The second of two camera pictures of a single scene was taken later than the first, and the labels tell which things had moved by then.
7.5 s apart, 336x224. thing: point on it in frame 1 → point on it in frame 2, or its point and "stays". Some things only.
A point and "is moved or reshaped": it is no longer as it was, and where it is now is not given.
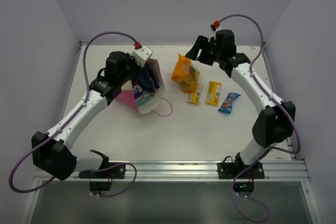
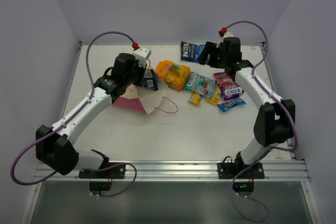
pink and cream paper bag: [127, 95] is moved or reshaped
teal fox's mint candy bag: [145, 96] → [198, 84]
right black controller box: [243, 187] stays
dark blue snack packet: [147, 82] is moved or reshaped
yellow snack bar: [195, 98] stays
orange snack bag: [186, 74] → [174, 74]
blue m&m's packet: [227, 106] is moved or reshaped
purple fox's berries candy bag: [137, 91] → [230, 88]
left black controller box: [100, 185] stays
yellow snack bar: [213, 93] stays
